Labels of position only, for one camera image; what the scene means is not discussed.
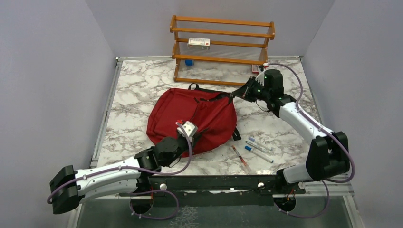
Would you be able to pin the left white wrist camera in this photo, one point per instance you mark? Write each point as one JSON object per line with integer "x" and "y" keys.
{"x": 186, "y": 128}

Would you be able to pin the white box on shelf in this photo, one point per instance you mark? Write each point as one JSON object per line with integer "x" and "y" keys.
{"x": 199, "y": 43}

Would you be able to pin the wooden three-tier shelf rack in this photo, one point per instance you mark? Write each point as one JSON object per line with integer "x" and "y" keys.
{"x": 242, "y": 42}

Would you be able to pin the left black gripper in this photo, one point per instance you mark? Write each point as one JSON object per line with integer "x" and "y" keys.
{"x": 194, "y": 139}

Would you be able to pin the red student backpack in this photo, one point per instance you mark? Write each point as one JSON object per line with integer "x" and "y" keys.
{"x": 212, "y": 112}

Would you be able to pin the small red white box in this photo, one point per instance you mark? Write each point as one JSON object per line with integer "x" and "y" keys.
{"x": 255, "y": 69}

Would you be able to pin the small blue cube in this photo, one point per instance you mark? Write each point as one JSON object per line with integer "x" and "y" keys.
{"x": 189, "y": 62}

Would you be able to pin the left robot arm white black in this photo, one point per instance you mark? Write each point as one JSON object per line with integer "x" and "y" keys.
{"x": 71, "y": 187}

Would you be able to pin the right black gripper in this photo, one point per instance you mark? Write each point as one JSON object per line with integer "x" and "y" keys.
{"x": 245, "y": 91}

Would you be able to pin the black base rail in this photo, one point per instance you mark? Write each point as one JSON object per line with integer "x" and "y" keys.
{"x": 216, "y": 191}

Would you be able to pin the clear pen blue cap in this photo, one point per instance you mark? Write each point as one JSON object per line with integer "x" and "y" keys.
{"x": 258, "y": 146}

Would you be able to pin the blue capped white marker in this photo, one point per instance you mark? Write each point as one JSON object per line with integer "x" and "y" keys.
{"x": 259, "y": 154}

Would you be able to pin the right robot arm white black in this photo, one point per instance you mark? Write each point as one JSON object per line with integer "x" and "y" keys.
{"x": 328, "y": 151}

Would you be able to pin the red pen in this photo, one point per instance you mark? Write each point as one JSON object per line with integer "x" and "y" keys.
{"x": 247, "y": 167}

